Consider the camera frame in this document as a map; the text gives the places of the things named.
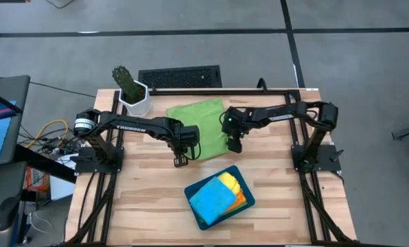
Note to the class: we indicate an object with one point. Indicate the orange microfiber towel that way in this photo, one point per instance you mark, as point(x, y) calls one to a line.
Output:
point(240, 199)

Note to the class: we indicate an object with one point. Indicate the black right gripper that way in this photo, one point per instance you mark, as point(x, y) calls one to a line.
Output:
point(235, 121)

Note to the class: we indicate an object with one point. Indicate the orange bag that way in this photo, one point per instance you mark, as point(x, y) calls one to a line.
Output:
point(36, 180)

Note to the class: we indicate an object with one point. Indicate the black monitor stand bar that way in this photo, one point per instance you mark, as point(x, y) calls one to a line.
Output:
point(43, 164)

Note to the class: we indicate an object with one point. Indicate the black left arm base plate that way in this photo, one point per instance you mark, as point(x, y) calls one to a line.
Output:
point(88, 164)

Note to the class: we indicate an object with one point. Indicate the black aluminium table frame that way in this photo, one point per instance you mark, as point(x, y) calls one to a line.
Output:
point(105, 212)

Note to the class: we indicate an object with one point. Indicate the yellow microfiber towel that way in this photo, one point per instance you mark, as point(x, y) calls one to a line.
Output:
point(230, 182)

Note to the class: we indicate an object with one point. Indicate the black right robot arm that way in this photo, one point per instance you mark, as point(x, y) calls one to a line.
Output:
point(293, 111)

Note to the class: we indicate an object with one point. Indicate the white hexagonal plant pot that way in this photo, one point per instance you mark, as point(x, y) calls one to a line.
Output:
point(136, 107)

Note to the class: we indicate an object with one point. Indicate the blue microfiber towel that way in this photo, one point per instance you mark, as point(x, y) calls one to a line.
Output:
point(213, 200)

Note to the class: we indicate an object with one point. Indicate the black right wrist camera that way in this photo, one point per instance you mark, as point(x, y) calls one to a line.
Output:
point(234, 145)

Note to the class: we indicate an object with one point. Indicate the teal plastic bin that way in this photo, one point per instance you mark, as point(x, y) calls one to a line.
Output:
point(194, 190)

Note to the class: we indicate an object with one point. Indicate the tilted monitor with blue screen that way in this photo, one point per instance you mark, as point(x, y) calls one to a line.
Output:
point(2, 130)

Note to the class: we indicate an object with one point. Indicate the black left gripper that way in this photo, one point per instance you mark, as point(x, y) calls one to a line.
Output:
point(187, 137)

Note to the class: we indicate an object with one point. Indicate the white power adapter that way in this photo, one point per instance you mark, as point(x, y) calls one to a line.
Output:
point(67, 160)

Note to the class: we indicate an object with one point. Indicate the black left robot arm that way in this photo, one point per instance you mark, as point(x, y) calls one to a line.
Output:
point(129, 125)

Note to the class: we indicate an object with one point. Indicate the black computer mouse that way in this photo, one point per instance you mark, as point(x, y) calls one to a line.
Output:
point(6, 214)

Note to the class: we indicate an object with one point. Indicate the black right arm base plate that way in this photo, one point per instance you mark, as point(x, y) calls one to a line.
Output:
point(328, 161)

